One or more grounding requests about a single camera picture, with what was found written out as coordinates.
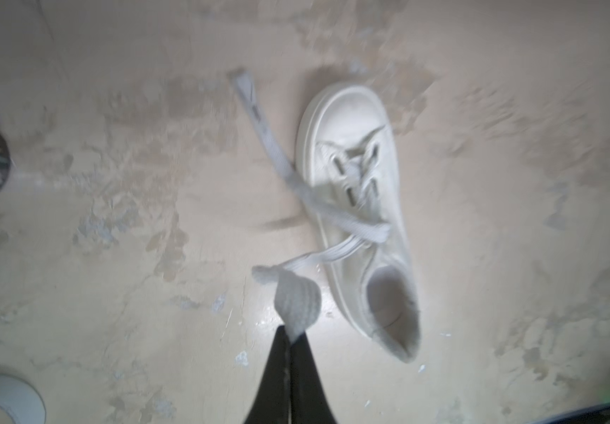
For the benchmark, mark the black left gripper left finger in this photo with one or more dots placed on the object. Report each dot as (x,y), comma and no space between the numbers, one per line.
(272,402)

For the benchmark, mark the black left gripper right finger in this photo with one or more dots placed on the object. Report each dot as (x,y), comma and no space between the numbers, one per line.
(308,401)

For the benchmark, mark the white canvas sneaker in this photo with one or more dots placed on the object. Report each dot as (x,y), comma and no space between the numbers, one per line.
(345,151)

